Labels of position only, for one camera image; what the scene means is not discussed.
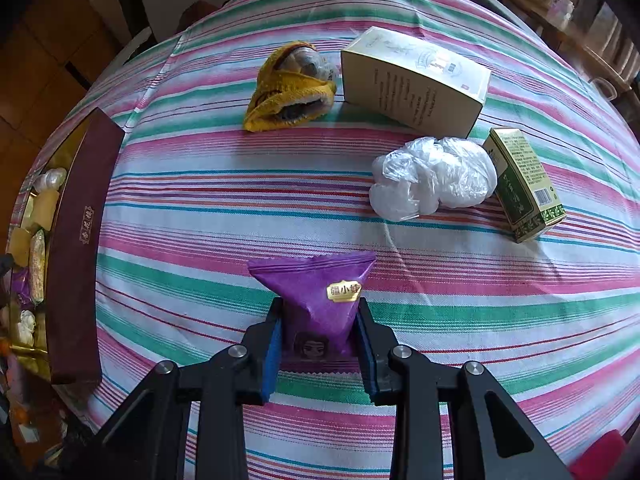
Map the wooden side desk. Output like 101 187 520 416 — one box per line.
480 0 633 93

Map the purple snack packet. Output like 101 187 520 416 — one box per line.
5 266 35 307
247 251 378 376

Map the yellow knitted cloth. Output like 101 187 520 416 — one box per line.
242 44 338 133

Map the maroon and gold gift box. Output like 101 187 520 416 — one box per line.
0 107 126 386

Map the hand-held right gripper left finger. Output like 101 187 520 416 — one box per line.
60 297 283 480

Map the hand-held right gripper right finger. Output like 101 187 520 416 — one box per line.
356 297 573 480

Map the small green box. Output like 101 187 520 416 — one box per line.
482 127 567 244

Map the patterned curtain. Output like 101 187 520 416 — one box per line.
575 0 640 86

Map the white plastic bag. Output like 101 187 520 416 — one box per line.
370 136 498 222

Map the white plastic container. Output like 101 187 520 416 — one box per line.
589 77 617 102

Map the pale yellow packet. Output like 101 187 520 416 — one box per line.
22 191 63 233

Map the wooden wardrobe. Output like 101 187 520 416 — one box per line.
0 0 131 176

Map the reddish brown cloth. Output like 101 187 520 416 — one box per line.
180 2 221 31

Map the white wrapped pastry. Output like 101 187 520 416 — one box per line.
35 167 68 193
16 309 37 347

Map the beige cardboard box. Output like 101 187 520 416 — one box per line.
340 26 492 140

